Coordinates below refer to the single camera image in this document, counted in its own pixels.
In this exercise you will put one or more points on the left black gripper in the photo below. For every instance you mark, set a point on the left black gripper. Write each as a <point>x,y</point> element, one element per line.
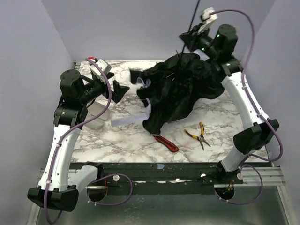
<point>110,89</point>

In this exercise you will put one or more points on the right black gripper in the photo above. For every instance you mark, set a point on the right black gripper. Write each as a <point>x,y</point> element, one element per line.
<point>190,39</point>

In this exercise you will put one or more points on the lavender folding umbrella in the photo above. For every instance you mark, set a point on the lavender folding umbrella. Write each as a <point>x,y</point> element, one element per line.
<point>171,87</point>

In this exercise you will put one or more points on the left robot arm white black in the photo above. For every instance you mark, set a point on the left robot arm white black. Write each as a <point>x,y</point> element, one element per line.
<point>57,190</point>

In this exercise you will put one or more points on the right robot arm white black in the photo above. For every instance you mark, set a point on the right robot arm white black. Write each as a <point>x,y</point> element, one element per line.
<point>257,125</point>

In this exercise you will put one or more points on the red black utility knife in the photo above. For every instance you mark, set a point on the red black utility knife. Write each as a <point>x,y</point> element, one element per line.
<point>168,144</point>

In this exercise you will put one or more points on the blue tape piece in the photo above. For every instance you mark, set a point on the blue tape piece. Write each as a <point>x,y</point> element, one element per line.
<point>160,166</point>

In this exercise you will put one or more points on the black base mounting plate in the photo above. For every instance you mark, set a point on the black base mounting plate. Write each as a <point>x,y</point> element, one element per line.
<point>145,179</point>

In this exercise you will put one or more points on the yellow black needle-nose pliers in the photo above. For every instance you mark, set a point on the yellow black needle-nose pliers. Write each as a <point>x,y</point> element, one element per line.
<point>199,138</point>

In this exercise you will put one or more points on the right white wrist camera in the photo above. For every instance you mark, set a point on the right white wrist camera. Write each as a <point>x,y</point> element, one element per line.
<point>208,17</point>

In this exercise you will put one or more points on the aluminium frame rail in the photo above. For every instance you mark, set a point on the aluminium frame rail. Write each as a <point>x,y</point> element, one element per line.
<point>261,174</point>

